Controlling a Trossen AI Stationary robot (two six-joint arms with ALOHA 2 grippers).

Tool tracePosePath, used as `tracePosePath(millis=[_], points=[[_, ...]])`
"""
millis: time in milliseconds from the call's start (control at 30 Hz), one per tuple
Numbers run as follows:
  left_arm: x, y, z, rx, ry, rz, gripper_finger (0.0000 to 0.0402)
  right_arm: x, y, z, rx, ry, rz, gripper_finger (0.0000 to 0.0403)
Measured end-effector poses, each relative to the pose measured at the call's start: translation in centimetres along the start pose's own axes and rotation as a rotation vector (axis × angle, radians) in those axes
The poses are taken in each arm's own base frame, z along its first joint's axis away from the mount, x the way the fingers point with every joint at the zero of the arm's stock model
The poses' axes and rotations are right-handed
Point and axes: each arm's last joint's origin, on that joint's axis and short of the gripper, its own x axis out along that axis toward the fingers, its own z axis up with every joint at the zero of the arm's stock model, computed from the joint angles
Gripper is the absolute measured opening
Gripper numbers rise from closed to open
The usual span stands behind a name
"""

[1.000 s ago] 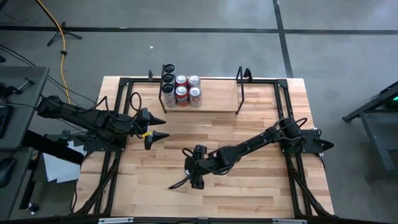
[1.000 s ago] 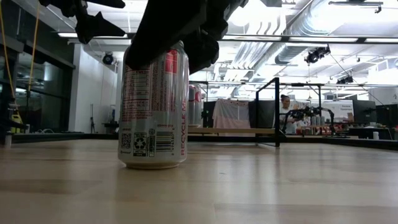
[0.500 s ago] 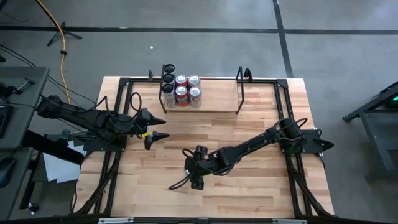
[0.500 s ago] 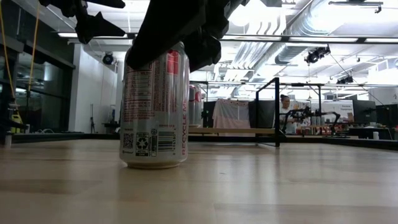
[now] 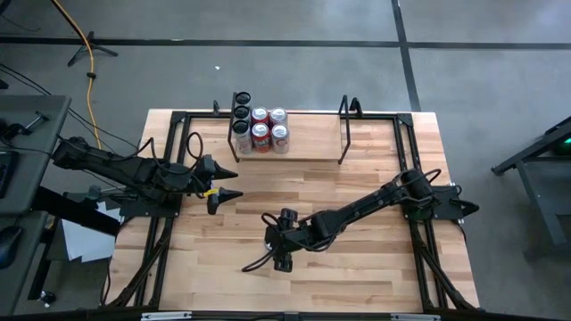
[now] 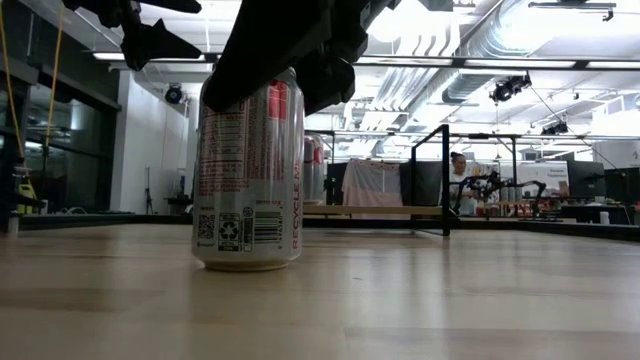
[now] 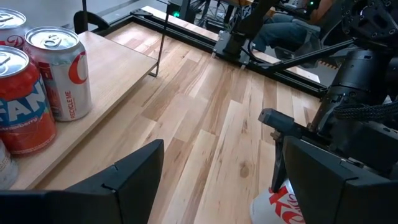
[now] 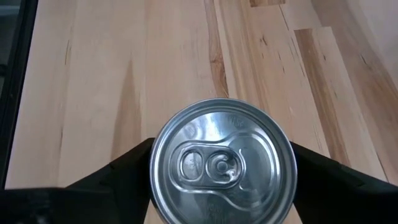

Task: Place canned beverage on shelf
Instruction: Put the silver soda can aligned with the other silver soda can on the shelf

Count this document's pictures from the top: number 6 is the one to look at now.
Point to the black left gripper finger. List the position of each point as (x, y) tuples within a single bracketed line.
[(175, 4), (155, 45)]

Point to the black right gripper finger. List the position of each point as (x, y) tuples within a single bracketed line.
[(260, 50), (327, 82)]

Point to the silver Diet Coke can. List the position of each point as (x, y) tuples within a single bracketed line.
[(245, 200), (314, 175)]

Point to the thin black robot arm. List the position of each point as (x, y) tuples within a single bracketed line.
[(530, 185), (480, 182)]

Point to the long ceiling light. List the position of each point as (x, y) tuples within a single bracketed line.
[(520, 64), (405, 61), (612, 65), (107, 56)]

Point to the black box green light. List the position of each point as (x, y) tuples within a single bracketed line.
[(336, 185)]

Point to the white draped cloth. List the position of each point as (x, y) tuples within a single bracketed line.
[(372, 182)]

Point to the dark square panel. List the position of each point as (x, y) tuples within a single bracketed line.
[(425, 182)]

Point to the thin black tripod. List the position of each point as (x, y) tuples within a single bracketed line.
[(148, 200)]

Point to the small dark side table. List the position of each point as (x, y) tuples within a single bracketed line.
[(179, 200)]

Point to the person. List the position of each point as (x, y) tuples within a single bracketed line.
[(457, 177)]

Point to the black ceiling spotlight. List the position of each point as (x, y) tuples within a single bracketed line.
[(510, 89), (555, 128)]

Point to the small white cylinder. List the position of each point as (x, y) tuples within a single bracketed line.
[(12, 224), (44, 207)]

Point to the yellow green container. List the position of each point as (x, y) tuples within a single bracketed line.
[(28, 197)]

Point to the white sign board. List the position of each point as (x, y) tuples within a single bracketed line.
[(556, 175)]

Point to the dark computer monitor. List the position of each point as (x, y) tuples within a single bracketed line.
[(585, 180), (622, 187)]

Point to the small white cup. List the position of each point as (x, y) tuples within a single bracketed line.
[(604, 218)]

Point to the round black wall camera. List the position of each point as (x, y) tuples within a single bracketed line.
[(173, 94)]

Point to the black workstation rig frame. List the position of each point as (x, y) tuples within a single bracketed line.
[(514, 160)]

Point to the black aluminium table frame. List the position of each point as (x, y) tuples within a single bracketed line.
[(550, 227)]

